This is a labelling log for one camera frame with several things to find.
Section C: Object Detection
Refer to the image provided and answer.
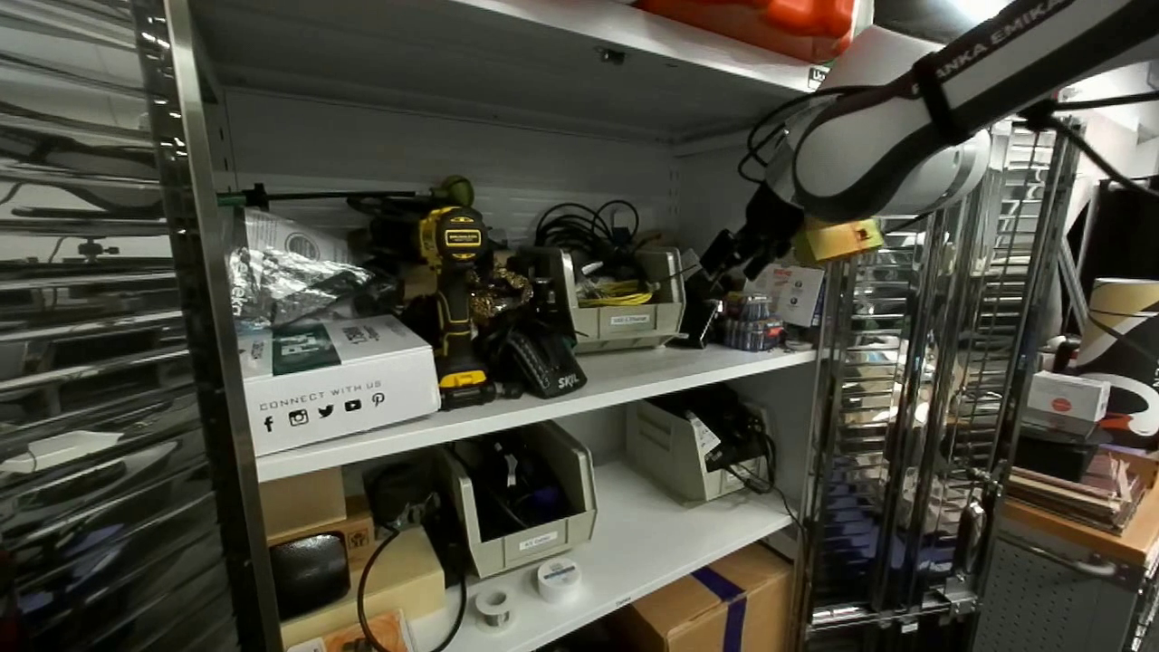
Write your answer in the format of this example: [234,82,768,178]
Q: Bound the grey storage bin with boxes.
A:
[623,395,776,503]
[443,425,598,580]

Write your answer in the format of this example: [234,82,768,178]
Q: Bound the pack of batteries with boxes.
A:
[726,294,786,352]

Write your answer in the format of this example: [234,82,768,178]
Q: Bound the metal shelving unit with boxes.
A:
[158,0,823,652]

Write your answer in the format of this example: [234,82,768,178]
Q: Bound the black battery charger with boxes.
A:
[501,326,587,397]

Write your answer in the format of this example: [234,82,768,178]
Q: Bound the grey storage bin lower middle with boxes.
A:
[443,425,598,580]

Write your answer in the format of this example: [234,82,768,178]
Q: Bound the orange case on top shelf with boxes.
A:
[635,0,861,61]

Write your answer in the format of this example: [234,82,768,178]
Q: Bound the clear plastic bag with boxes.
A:
[229,213,368,326]

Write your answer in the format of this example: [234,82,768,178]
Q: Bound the grey tool bin upper shelf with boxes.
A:
[559,249,684,355]

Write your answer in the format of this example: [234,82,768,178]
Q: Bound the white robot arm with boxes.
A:
[699,0,1159,283]

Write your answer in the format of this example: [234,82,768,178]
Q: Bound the brown cardboard box lower left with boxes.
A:
[260,471,447,652]

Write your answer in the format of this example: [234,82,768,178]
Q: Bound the white printed cardboard box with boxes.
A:
[239,317,443,457]

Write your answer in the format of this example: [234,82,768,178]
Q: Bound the coiled black cables in bin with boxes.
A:
[529,196,645,268]

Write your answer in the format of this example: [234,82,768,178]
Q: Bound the white tape roll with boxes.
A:
[471,591,513,628]
[532,557,584,600]

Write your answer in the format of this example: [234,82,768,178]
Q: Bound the white tape roll right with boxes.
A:
[532,557,584,600]

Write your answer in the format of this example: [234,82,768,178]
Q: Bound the brown cardboard box blue tape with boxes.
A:
[611,544,792,652]

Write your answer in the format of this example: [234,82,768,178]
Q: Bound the black round device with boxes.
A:
[270,532,350,618]

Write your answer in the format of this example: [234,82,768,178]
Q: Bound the yellow black cordless drill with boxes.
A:
[412,204,497,411]

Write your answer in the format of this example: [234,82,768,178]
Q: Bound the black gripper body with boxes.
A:
[699,186,803,290]

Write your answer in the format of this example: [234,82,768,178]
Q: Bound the white tape roll left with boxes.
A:
[471,591,513,628]

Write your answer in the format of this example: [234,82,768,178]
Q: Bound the grey storage bin lower right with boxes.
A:
[623,395,776,503]

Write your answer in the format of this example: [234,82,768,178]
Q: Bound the white card package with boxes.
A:
[764,266,827,326]

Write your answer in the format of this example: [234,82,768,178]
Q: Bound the yellow wrist camera mount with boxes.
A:
[792,219,884,266]

